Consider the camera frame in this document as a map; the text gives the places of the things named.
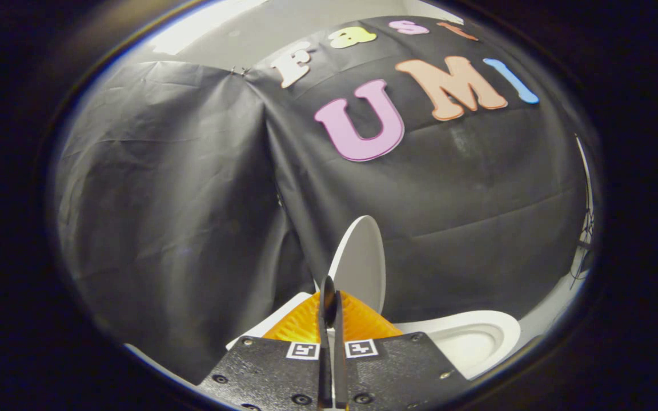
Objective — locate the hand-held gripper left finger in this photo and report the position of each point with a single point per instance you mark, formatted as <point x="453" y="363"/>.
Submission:
<point x="325" y="342"/>

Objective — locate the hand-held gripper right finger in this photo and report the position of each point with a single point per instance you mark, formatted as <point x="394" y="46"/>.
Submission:
<point x="340" y="354"/>

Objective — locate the white toilet lid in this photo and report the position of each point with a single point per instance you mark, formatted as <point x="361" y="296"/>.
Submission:
<point x="360" y="262"/>

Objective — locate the white toilet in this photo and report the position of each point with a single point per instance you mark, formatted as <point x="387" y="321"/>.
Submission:
<point x="472" y="339"/>

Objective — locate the black backdrop cloth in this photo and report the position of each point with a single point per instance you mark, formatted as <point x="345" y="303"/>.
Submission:
<point x="192" y="188"/>

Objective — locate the black light stand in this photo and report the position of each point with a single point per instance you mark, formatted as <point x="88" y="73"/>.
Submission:
<point x="587" y="228"/>

